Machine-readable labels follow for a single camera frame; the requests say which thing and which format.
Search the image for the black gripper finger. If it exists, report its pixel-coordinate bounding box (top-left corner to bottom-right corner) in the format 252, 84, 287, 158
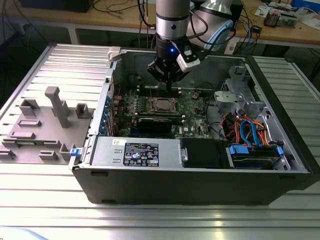
146, 58, 171, 92
169, 66, 190, 92

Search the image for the CPU socket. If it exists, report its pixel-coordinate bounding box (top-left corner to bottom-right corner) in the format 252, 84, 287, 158
149, 96, 177, 113

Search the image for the green motherboard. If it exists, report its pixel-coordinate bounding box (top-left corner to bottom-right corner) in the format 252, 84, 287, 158
111, 86, 214, 141

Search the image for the silver metal drive cage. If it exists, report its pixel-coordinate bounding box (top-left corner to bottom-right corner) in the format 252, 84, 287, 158
213, 63, 273, 131

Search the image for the black graphics card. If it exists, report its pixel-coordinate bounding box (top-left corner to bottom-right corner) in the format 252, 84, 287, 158
131, 116, 174, 134

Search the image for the white printed tag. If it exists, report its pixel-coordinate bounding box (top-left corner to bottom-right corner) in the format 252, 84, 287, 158
226, 41, 238, 55

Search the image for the wooden desk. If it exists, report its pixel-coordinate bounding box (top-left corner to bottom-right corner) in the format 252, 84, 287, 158
0, 0, 320, 48

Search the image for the red yellow power harness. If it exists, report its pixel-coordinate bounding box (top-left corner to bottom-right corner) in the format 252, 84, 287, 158
221, 112, 242, 145

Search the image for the black drive box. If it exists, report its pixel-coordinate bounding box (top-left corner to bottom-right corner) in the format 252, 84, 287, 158
179, 137, 235, 170

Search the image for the grey power supply unit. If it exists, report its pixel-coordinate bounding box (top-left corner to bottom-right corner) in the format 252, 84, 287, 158
90, 135, 182, 170

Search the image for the hard disk in blue carrier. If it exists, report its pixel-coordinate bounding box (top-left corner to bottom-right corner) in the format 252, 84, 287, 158
226, 143, 285, 171

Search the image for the white paper sheet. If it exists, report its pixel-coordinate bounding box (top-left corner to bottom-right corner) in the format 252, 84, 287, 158
254, 3, 270, 18

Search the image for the dark electronic module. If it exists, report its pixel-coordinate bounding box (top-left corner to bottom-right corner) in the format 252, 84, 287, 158
264, 11, 279, 28

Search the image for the black PC case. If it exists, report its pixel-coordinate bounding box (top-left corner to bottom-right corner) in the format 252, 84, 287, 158
71, 46, 320, 206

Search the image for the black monitor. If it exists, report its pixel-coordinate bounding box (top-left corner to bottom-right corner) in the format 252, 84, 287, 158
19, 0, 91, 14

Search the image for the grey electronic box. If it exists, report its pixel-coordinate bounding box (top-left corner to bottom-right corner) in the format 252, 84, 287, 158
278, 10, 298, 26

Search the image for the grey parts rack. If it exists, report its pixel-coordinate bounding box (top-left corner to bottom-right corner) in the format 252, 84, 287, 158
0, 86, 97, 166

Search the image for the metal disk bay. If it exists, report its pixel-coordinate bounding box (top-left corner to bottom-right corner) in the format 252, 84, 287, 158
224, 143, 292, 172

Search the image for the blue box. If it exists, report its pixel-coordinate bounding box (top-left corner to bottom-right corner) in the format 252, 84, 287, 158
292, 0, 320, 9

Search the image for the green RAM stick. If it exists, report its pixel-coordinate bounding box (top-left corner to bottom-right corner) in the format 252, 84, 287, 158
14, 141, 45, 146

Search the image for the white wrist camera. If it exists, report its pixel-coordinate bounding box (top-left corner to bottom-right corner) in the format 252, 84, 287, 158
176, 44, 201, 72

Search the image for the black taped cable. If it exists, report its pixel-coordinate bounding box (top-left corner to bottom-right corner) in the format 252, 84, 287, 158
127, 72, 143, 87

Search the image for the thin black fan wire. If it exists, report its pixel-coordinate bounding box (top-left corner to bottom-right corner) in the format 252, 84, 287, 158
194, 81, 216, 95

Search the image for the grey case latch handle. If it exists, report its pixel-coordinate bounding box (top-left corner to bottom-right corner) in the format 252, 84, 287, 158
106, 46, 123, 62

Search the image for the thick black sleeved cable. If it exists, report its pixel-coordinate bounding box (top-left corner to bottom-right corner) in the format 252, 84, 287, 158
204, 96, 227, 141

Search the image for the black camera cable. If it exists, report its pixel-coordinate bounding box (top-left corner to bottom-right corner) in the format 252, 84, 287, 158
188, 8, 210, 53

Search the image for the blue wire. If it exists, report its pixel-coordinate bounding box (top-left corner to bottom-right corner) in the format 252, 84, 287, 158
238, 119, 261, 147

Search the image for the orange wire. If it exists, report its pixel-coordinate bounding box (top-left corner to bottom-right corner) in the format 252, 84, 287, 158
249, 120, 271, 147

